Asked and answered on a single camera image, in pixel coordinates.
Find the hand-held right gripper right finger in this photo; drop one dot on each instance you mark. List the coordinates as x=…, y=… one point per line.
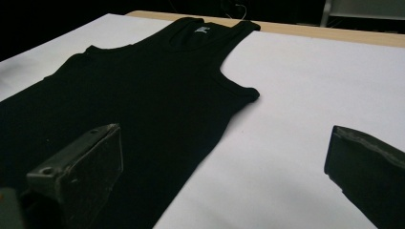
x=369, y=171

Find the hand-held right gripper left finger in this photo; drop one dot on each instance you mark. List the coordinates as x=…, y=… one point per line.
x=86, y=165

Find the black tank top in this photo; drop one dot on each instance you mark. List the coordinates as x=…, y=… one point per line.
x=143, y=95

